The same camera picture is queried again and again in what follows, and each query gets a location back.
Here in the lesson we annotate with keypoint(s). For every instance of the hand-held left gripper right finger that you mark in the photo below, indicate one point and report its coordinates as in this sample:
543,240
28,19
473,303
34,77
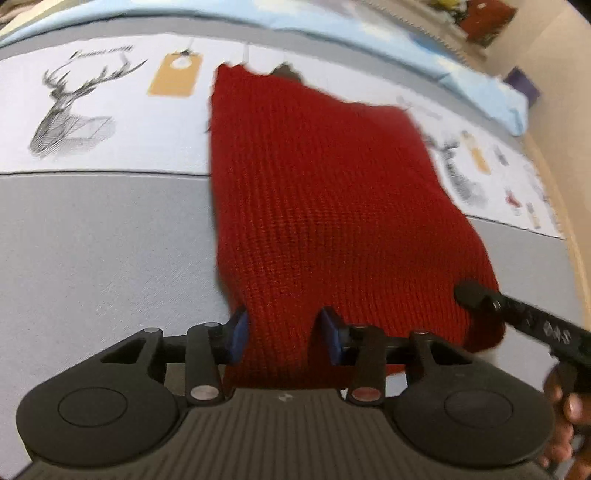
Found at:
329,330

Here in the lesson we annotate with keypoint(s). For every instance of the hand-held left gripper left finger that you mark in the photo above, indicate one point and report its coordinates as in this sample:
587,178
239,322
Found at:
238,333

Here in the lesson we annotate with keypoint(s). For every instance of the person's right hand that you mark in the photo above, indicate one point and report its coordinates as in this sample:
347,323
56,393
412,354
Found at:
568,429

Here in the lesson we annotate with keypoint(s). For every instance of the red knit sweater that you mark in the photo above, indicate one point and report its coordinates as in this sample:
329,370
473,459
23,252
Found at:
332,207

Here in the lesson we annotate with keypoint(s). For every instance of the purple box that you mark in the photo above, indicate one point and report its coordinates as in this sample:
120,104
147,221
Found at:
523,84

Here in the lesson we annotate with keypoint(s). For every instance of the white shelf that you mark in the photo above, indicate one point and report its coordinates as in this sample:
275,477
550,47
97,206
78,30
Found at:
415,18

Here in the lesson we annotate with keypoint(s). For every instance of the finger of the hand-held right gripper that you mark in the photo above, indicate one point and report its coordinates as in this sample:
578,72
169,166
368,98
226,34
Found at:
475,295

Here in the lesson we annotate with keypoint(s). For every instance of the yellow plush toys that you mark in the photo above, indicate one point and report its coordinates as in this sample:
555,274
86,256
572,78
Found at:
445,3

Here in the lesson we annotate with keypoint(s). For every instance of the light blue blanket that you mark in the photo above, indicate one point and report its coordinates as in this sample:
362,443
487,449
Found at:
323,23

